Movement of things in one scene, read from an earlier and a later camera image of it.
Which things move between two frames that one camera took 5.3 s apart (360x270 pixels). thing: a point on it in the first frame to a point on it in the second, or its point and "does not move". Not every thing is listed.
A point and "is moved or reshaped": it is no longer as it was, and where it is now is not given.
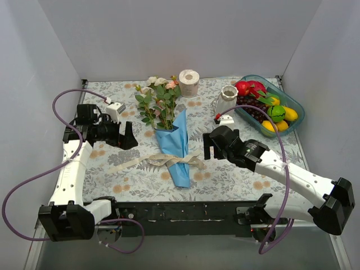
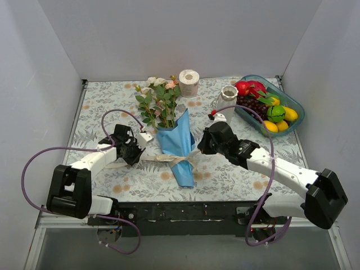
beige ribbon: [165, 160] is moved or reshaped
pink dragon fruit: [255, 86] does not move
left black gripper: [120, 136] to [134, 157]
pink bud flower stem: [161, 108] does not move
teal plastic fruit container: [257, 90] does not move
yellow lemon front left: [268, 125] does not move
